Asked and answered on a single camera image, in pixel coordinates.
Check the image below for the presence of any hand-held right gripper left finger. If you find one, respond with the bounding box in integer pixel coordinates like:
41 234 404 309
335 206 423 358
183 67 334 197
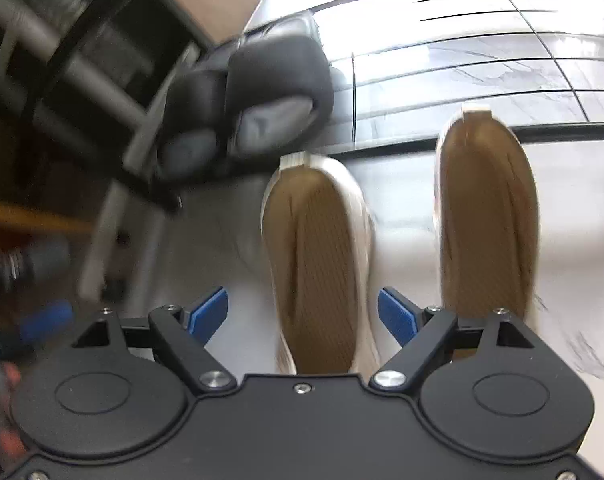
72 286 236 392

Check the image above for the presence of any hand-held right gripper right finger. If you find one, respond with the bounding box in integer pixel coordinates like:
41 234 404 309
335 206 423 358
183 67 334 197
369 287 535 391

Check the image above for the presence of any white canvas shoe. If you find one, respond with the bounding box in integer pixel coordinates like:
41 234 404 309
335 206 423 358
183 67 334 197
260 152 380 376
433 103 542 361

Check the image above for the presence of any black wire shoe rack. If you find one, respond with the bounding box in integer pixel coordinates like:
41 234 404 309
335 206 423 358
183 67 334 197
114 0 604 211

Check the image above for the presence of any blurred blue object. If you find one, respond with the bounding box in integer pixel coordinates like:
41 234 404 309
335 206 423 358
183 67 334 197
12 300 75 346

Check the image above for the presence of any blurred orange object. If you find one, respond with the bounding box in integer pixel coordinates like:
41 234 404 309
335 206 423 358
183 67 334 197
0 362 25 458

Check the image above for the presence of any black office chair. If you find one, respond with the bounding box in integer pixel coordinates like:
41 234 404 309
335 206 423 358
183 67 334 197
154 15 335 183

